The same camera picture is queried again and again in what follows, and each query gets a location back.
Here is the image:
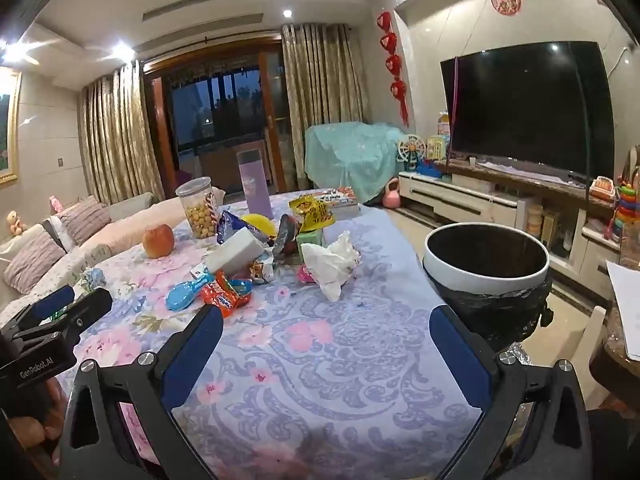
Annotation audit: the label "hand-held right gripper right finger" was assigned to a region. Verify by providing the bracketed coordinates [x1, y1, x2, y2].
[428, 304, 593, 480]

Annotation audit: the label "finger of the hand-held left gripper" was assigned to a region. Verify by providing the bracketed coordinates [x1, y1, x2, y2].
[15, 287, 113, 346]
[0, 286, 76, 333]

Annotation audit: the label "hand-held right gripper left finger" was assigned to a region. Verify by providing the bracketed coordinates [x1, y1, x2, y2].
[59, 304, 226, 480]

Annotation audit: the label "white trash bin black bag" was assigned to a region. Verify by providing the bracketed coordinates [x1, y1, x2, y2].
[422, 224, 553, 351]

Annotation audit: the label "white red milk carton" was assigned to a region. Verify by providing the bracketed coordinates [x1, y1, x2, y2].
[205, 227, 266, 276]

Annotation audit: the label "blue plastic wrapper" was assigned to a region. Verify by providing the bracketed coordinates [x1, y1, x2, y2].
[216, 210, 251, 246]

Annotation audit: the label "person's left hand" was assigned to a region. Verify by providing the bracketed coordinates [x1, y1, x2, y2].
[15, 400, 66, 466]

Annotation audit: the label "pink striped pillow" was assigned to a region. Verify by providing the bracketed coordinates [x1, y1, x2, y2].
[60, 200, 113, 246]
[5, 232, 66, 295]

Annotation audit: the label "light blue plastic package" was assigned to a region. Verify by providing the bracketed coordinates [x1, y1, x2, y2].
[166, 272, 216, 311]

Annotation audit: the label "orange snack wrapper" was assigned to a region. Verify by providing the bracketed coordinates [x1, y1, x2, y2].
[202, 270, 253, 320]

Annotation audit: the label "pink covered sofa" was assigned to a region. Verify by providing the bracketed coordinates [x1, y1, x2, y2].
[0, 192, 226, 311]

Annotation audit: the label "red apple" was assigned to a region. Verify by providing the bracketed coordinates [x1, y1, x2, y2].
[142, 224, 176, 259]

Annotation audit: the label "small colourful wrapper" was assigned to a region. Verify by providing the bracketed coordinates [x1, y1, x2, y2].
[245, 250, 276, 283]

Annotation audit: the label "clear jar yellow balls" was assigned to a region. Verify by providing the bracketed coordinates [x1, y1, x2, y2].
[176, 176, 218, 240]

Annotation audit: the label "yellow round plastic item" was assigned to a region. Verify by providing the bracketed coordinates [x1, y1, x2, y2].
[242, 214, 278, 238]

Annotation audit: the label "brown side table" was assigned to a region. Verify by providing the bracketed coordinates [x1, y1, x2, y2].
[587, 305, 640, 401]

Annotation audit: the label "silver foil wrapper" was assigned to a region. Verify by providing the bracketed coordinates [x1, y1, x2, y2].
[272, 214, 301, 261]

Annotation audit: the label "small yellow box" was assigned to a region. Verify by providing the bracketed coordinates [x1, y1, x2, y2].
[542, 210, 561, 248]

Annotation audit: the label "white television cabinet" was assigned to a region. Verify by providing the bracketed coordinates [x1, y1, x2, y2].
[397, 160, 640, 311]

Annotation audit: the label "crumpled white tissue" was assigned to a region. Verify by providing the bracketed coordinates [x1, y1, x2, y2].
[300, 231, 362, 303]

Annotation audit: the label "green cardboard box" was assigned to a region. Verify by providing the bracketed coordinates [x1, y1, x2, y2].
[295, 227, 326, 261]

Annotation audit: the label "white paper sheet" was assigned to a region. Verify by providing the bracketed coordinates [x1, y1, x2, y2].
[606, 259, 640, 361]

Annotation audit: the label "gold framed picture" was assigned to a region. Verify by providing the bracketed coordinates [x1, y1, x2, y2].
[0, 67, 23, 188]

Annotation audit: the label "beige patterned curtain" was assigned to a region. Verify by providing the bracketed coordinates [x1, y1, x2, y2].
[77, 60, 166, 206]
[281, 22, 371, 196]

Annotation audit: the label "purple water bottle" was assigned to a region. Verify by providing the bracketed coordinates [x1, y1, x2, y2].
[236, 150, 273, 221]

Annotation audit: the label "yellow snack wrapper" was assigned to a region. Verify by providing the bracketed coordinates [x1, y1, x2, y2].
[290, 195, 336, 233]

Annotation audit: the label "colourful activity cube toy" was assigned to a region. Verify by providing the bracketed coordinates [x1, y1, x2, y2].
[426, 135, 451, 163]

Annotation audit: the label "ferris wheel toy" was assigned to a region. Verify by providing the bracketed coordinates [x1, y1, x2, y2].
[397, 134, 426, 171]

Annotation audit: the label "toy cash register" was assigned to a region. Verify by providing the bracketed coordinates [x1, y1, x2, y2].
[590, 176, 617, 204]

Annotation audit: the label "teal cloth covered furniture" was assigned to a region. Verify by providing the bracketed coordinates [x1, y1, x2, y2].
[305, 121, 408, 203]

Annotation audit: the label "wooden sliding glass door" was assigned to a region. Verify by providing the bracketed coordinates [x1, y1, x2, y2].
[142, 42, 291, 191]

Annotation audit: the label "beige striped bag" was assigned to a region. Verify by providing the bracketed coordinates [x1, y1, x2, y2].
[620, 145, 640, 196]

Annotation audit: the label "black flat television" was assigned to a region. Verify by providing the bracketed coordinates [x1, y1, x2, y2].
[440, 40, 616, 183]

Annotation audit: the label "red heart hanging decoration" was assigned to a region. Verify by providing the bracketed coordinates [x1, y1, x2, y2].
[376, 10, 411, 128]

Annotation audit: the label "ceiling air vent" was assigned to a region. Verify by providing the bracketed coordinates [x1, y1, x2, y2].
[142, 0, 236, 23]

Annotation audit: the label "rainbow stacking ring toy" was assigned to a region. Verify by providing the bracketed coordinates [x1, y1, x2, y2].
[602, 185, 640, 243]

